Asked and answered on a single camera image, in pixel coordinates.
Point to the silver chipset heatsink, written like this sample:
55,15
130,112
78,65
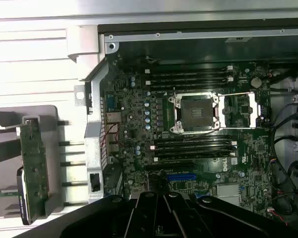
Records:
228,194

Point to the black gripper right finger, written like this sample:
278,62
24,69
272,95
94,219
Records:
186,218

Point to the round coin battery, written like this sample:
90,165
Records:
256,82

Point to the RAM slot white latches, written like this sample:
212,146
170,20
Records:
188,81
193,145
188,70
193,156

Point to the blue expansion slot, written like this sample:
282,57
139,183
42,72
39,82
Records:
181,177

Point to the green motherboard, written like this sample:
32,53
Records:
139,119

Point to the black expansion slot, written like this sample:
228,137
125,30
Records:
169,166

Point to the CPU socket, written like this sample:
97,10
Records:
193,111

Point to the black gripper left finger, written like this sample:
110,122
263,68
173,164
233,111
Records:
144,218

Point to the green RAM stick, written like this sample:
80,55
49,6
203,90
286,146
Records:
2,193

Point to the metal socket cover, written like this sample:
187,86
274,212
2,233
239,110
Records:
253,111

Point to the grey parts rack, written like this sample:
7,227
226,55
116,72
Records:
52,161

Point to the locking lever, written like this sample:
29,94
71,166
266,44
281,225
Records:
236,94

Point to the open grey PC case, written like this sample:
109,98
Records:
93,138

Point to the RAM slot black latches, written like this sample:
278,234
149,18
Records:
193,151
188,75
188,86
193,140

